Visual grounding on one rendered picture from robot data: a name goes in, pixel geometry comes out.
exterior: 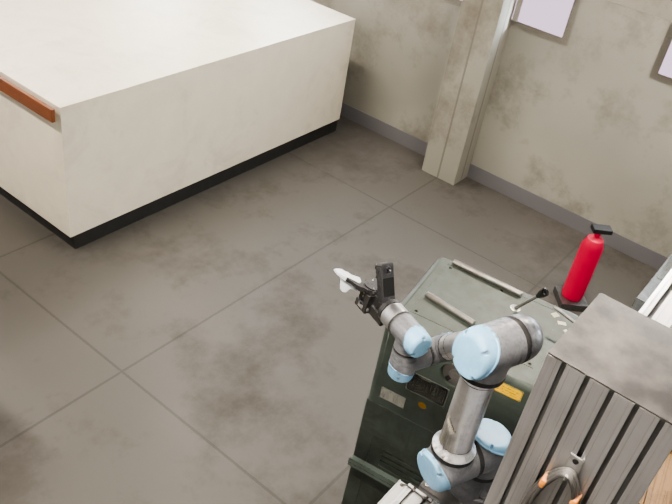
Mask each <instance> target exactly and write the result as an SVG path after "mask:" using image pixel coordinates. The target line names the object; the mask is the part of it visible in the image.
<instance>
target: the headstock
mask: <svg viewBox="0 0 672 504"><path fill-rule="evenodd" d="M452 263H453V261H451V260H449V259H446V258H439V259H438V260H437V261H436V262H435V263H434V264H433V265H432V267H431V268H430V269H429V270H428V271H427V273H426V274H425V275H424V276H423V277H422V279H421V280H420V281H419V282H418V283H417V285H416V286H415V287H414V288H413V289H412V291H411V292H410V293H409V294H408V295H407V297H406V298H405V299H404V300H403V301H402V303H401V304H402V305H403V306H404V307H405V308H406V310H407V311H408V312H409V313H410V314H411V315H412V316H413V317H414V318H415V319H416V320H417V322H418V323H419V324H420V325H421V326H422V327H424V328H425V330H426V331H427V333H428V334H429V336H430V337H431V338H432V337H435V336H438V335H439V334H442V333H448V332H452V333H454V332H459V331H464V330H466V329H468V328H470V327H472V326H471V325H470V324H468V323H466V322H465V321H463V320H462V319H460V318H458V317H457V316H455V315H454V314H452V313H450V312H449V311H447V310H446V309H444V308H443V307H441V306H439V305H438V304H436V303H435V302H433V301H431V300H430V299H428V298H427V297H425V295H426V293H427V292H428V291H429V292H430V293H432V294H434V295H435V296H437V297H438V298H440V299H442V300H443V301H445V302H446V303H448V304H450V305H451V306H453V307H454V308H456V309H458V310H459V311H461V312H462V313H464V314H466V315H467V316H469V317H470V318H472V319H474V320H475V321H476V322H475V324H474V325H480V324H484V323H487V322H490V321H493V320H496V319H499V318H503V317H506V316H508V315H512V314H524V315H528V316H530V317H532V318H533V319H535V320H536V321H537V322H538V323H539V325H540V326H541V328H542V331H543V336H544V341H543V346H542V348H541V350H540V352H539V353H538V354H537V355H536V356H535V357H534V358H533V359H531V360H530V361H527V362H525V363H523V364H520V365H517V366H514V367H512V368H510V369H509V371H508V373H507V376H506V378H505V381H504V383H503V384H502V385H501V386H500V387H498V388H496V389H494V391H493V393H492V396H491V399H490V401H489V404H488V407H487V409H486V412H485V414H484V417H483V418H487V419H492V420H493V421H497V422H499V423H500V424H502V425H503V426H504V427H505V428H506V429H507V430H508V431H509V433H510V435H511V437H512V435H513V433H514V431H515V428H516V426H517V424H518V421H519V419H520V417H521V414H522V412H523V410H524V407H525V405H526V403H527V400H528V398H529V395H530V393H531V391H532V388H533V386H534V384H535V381H536V379H537V377H538V374H539V372H540V370H541V367H542V365H543V363H544V360H545V358H546V355H547V353H548V352H549V350H550V349H551V348H552V347H553V346H554V345H555V344H556V342H557V341H558V340H559V339H560V338H561V337H562V336H563V335H564V333H565V332H564V331H563V330H565V329H567V330H568V329H569V328H570V327H571V326H572V324H573V323H572V322H570V321H569V320H568V319H566V318H565V317H564V316H563V315H561V314H560V313H559V312H557V311H556V310H555V309H554V308H553V307H554V306H555V305H552V304H550V303H548V302H546V301H543V300H541V299H539V298H537V299H535V300H533V301H531V302H529V303H528V304H526V305H524V306H522V307H520V311H518V312H516V311H513V310H512V309H511V308H510V306H511V305H519V304H520V303H522V302H524V301H526V300H528V299H530V298H531V297H533V296H532V295H529V294H527V293H525V292H523V294H522V296H521V297H519V296H517V295H514V294H512V293H510V292H508V291H506V290H504V289H502V288H500V287H498V286H496V285H494V284H492V283H490V282H488V281H486V280H484V279H481V278H479V277H477V276H475V275H473V274H471V273H469V272H467V271H465V270H463V269H461V268H459V267H457V266H455V265H453V264H452ZM555 312H557V313H558V314H559V315H560V316H559V317H555V318H554V317H553V316H552V315H551V313H555ZM558 321H562V322H566V326H565V325H560V324H558ZM474 325H473V326H474ZM394 341H395V337H394V336H393V335H392V334H391V333H390V331H389V330H388V329H387V328H386V327H385V331H384V335H383V339H382V343H381V347H380V351H379V356H378V360H377V364H376V368H375V372H374V376H373V380H372V384H371V388H370V393H369V398H370V399H371V400H372V401H374V402H376V403H378V404H379V405H381V406H383V407H385V408H387V409H389V410H391V411H393V412H395V413H397V414H399V415H401V416H403V417H404V418H406V419H408V420H410V421H412V422H414V423H416V424H418V425H420V426H422V427H424V428H426V429H428V430H430V431H431V432H433V433H435V434H436V432H438V431H439V430H441V429H442V428H443V425H444V422H445V419H446V416H447V413H448V410H449V407H450V404H451V401H452V398H453V395H454V392H455V389H456V387H457V384H458V381H459V378H460V375H459V373H458V371H457V369H456V367H455V365H454V362H453V361H446V362H441V363H438V364H435V365H432V366H429V367H426V368H423V369H421V370H417V371H415V374H414V376H413V378H412V379H411V380H410V381H409V382H406V383H400V382H397V381H394V380H393V379H392V378H391V377H390V376H389V374H388V365H389V359H390V356H391V352H392V348H393V344H394ZM452 363H453V364H452Z"/></svg>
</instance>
